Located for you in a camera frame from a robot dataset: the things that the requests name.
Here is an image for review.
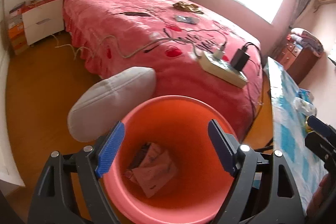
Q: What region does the black power adapter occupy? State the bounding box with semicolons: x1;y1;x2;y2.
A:
230;46;249;72

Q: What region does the beige power strip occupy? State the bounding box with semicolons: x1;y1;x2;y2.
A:
198;52;248;89

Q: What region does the folded bedding on dresser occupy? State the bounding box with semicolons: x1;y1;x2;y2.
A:
287;27;324;57

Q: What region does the white blue packet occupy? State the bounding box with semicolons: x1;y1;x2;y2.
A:
293;97;317;117

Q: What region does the pink plastic trash bucket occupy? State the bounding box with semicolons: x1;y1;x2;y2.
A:
103;96;234;223

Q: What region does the grey cushion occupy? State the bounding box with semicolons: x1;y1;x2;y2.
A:
67;67;156;142

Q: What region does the white usb charger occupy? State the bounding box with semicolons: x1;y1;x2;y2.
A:
213;44;225;60

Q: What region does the black adapter cable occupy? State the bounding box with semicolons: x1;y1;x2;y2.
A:
243;41;264;109

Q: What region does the grey power strip cable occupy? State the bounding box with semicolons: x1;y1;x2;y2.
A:
53;34;203;59

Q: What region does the olive crumpled cloth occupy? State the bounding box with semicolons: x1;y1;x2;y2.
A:
173;1;204;14

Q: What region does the white bedside cabinet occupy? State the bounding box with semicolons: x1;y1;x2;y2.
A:
22;0;64;46

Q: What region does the orange boxes stack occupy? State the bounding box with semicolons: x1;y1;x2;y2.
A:
7;2;29;55

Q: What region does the grey blue wrapper on bed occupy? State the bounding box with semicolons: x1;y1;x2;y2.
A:
174;15;200;24

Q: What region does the blue checked tablecloth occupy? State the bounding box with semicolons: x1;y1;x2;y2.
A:
264;57;327;211

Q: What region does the pink bed with blanket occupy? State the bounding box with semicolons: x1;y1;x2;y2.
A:
63;0;263;140

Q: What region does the brown wooden dresser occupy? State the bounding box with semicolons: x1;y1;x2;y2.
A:
276;40;319;85

